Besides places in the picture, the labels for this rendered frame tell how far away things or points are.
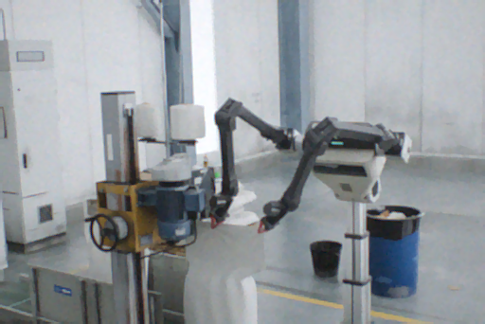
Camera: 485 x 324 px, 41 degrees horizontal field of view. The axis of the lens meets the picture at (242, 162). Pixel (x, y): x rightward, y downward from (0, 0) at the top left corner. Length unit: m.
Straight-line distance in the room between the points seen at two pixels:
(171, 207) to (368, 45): 8.81
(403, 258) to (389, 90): 6.40
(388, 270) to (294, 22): 7.30
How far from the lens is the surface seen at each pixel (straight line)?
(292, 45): 11.84
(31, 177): 6.95
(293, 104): 11.87
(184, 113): 2.97
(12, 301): 4.55
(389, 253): 5.19
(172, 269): 3.97
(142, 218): 3.04
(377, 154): 3.19
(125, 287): 3.15
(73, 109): 8.06
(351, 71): 11.59
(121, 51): 8.65
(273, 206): 2.95
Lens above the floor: 1.88
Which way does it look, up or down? 9 degrees down
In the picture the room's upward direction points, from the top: 2 degrees counter-clockwise
